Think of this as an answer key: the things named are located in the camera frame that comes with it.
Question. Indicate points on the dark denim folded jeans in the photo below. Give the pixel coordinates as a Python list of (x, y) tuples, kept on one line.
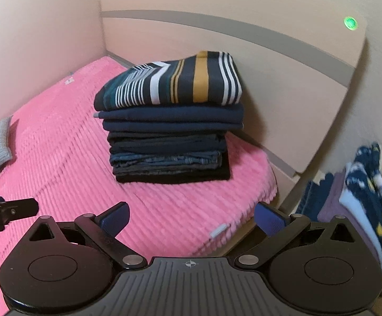
[(135, 161)]

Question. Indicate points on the black folded garment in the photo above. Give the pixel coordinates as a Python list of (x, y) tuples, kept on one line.
[(176, 175), (169, 144)]

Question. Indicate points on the navy folded garment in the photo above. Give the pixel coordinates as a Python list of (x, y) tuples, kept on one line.
[(173, 119)]

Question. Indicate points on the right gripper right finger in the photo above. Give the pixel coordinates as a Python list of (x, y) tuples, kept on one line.
[(280, 229)]

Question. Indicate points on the green round sticker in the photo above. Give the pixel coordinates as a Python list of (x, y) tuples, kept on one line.
[(350, 23)]

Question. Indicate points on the navy patterned hanging cloth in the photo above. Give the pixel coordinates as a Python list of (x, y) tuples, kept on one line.
[(361, 193)]

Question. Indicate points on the black bottom folded garment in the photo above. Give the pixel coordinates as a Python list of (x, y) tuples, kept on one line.
[(176, 175)]

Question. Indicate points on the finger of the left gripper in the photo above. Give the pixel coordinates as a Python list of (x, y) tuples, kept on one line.
[(16, 209)]

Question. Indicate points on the pink ribbed bed blanket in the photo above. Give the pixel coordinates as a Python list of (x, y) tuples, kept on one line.
[(61, 159)]

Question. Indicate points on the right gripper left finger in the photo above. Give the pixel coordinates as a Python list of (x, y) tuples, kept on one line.
[(102, 230)]

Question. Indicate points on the purple folded cloth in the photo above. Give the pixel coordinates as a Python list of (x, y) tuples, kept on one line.
[(332, 207)]

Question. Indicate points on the striped navy teal sweater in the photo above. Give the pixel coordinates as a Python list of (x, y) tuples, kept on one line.
[(207, 77)]

